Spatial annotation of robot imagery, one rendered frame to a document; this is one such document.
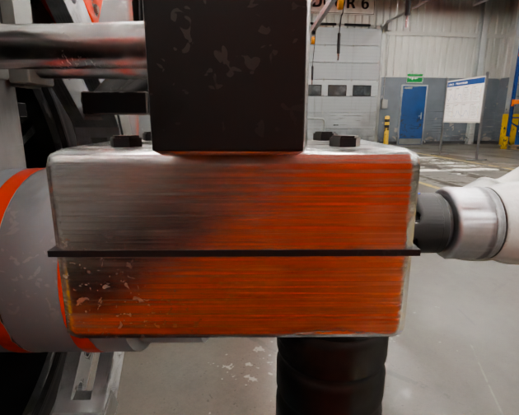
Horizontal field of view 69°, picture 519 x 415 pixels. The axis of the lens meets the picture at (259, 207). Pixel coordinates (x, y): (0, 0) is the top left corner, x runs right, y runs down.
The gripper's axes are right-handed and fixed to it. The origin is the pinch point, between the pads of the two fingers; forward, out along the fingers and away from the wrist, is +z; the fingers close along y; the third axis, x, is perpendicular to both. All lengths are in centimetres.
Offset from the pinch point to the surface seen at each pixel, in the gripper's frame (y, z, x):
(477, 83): 853, -506, 88
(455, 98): 927, -497, 59
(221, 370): 83, 16, -83
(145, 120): 221, 78, 11
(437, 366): 85, -70, -83
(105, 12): 47, 36, 36
